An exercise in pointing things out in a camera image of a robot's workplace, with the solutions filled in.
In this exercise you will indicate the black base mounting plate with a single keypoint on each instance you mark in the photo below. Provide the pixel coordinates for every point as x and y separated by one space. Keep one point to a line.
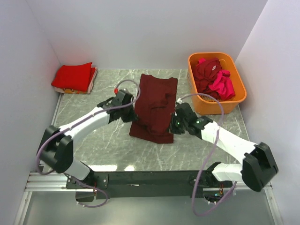
151 184

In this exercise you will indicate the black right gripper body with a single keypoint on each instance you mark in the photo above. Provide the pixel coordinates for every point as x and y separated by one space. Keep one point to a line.
176 125

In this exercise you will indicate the dark maroon t shirt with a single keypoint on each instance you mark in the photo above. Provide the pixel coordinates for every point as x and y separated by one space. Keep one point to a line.
154 109

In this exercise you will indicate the crumpled pink shirt in basket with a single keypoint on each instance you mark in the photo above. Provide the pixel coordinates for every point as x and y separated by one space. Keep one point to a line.
223 86

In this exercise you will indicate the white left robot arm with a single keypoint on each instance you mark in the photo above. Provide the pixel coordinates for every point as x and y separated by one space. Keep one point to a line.
58 143

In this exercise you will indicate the aluminium frame rail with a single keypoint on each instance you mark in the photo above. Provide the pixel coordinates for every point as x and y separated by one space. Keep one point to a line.
150 198

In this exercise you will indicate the folded red t shirt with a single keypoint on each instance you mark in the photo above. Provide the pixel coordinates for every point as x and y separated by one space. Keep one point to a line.
75 77

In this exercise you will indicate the orange plastic laundry basket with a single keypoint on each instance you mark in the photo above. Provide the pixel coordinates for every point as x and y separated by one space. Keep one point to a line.
204 105

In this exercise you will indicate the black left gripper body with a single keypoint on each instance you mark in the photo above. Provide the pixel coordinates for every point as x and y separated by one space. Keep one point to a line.
129 114

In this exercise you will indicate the crumpled maroon shirt in basket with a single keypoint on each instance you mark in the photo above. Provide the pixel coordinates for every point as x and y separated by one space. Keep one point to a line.
205 73

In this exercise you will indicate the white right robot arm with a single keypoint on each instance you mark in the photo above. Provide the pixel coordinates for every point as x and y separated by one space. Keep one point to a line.
256 165

